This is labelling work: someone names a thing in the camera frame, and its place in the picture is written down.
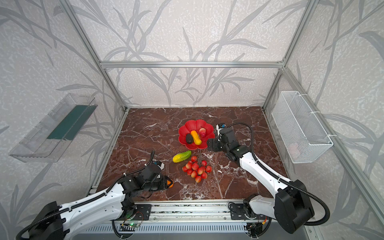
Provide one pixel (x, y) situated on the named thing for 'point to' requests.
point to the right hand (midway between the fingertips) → (214, 136)
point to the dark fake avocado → (189, 138)
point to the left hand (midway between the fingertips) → (173, 179)
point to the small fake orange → (169, 182)
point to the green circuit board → (134, 225)
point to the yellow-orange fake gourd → (197, 140)
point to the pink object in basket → (293, 148)
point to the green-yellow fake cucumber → (181, 156)
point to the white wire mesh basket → (301, 131)
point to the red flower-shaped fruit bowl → (195, 125)
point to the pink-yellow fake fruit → (202, 131)
